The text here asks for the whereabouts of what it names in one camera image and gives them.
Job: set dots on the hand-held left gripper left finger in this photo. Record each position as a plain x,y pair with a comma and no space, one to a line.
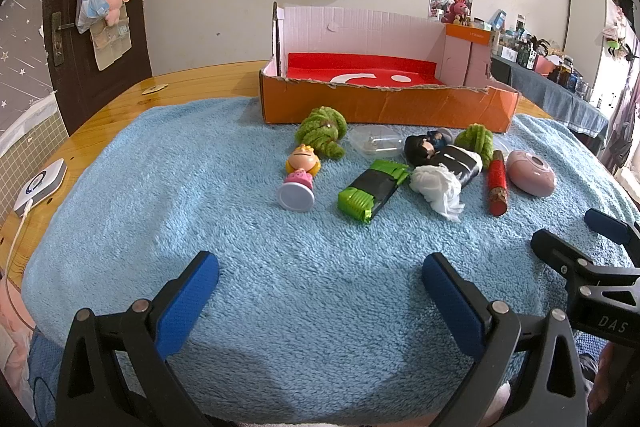
185,302

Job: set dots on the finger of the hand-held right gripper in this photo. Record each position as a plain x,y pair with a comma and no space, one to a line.
607,225
560,251

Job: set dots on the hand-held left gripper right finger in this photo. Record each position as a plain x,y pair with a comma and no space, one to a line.
450,302

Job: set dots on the pale pink round device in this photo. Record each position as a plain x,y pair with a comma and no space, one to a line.
530,177

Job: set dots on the red stick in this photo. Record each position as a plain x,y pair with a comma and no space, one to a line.
497,182

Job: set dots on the black roll with white tissue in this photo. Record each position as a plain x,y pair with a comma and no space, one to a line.
457,162

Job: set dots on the green and black packet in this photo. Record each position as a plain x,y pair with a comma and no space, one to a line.
372,189

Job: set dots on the small green knitted plush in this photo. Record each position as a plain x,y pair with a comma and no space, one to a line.
475,138

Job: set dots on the black-haired figurine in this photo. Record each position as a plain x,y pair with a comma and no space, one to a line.
420,149

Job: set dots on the clear plastic container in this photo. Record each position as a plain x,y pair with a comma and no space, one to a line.
375,143

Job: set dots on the blonde doll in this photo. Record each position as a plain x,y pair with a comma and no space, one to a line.
300,164

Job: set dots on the orange cardboard box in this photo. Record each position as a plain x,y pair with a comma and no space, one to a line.
380,107

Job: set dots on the large green knitted plush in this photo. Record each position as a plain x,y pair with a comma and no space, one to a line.
322,129

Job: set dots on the blue fluffy towel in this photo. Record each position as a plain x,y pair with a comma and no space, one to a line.
300,257

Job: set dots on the white square device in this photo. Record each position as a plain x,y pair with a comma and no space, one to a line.
42,184

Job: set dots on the group of bottles and boxes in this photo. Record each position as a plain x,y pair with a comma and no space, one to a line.
530,49

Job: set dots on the white cabinet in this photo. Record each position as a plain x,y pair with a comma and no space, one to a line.
585,22

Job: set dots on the small wooden piece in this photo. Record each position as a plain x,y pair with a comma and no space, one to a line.
155,88

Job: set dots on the dark brown door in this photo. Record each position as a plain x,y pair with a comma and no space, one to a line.
65,77

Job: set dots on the pink rabbit plush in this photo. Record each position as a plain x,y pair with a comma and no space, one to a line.
457,9

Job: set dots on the plush toys on door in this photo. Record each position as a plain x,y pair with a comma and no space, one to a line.
112,47

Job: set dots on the grey starry curtain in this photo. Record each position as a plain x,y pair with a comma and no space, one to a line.
20,57

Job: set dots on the plain pink plush toy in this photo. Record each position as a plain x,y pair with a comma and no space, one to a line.
116,4

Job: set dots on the plastic bag of face masks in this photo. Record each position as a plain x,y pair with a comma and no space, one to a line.
90,9

